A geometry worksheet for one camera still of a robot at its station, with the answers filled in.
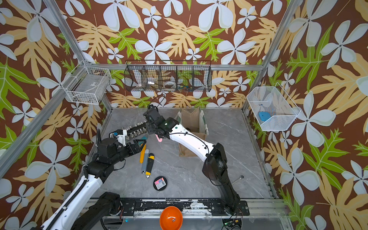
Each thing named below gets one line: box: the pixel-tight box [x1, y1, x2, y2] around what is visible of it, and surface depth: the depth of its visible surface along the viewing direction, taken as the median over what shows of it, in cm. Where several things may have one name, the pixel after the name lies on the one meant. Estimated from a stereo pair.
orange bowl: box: [159, 206, 184, 230], surface depth 70 cm
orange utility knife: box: [139, 143, 147, 164], surface depth 93 cm
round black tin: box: [152, 175, 168, 192], surface depth 82 cm
